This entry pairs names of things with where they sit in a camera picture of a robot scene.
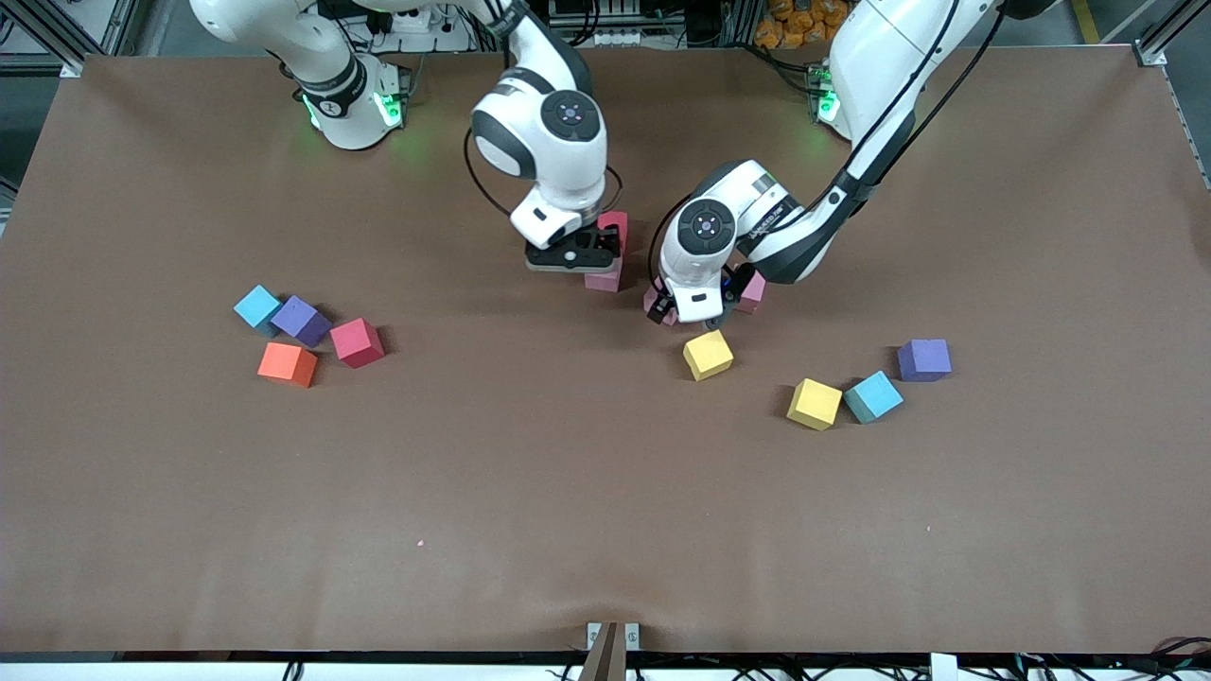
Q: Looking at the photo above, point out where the white power strip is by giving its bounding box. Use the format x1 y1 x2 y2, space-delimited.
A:
378 5 441 34

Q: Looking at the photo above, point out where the black cable bundle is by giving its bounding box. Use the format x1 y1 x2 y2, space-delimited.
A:
1017 636 1211 681

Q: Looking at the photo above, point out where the metal bracket with brown strip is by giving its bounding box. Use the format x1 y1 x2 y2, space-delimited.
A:
579 620 641 681

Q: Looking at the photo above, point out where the brown table cover sheet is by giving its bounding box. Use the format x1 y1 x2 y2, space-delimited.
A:
0 45 1211 655

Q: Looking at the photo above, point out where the yellow foam cube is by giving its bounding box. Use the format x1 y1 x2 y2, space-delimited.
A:
683 328 735 382
787 378 843 432

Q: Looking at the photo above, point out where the orange foam cube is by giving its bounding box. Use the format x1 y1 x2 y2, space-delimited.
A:
257 341 320 389

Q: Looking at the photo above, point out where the light blue foam cube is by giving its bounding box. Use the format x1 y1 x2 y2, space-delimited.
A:
234 285 283 339

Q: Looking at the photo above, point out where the teal foam cube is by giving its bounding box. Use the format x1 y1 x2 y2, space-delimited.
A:
844 370 904 425

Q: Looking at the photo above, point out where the orange yellow toy pile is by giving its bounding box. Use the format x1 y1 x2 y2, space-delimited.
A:
757 0 835 48

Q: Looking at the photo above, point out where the dark electronics rack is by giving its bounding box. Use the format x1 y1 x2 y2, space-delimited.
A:
549 0 687 50

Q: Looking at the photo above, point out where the notched purple foam cube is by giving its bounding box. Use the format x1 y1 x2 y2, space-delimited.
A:
897 339 953 383

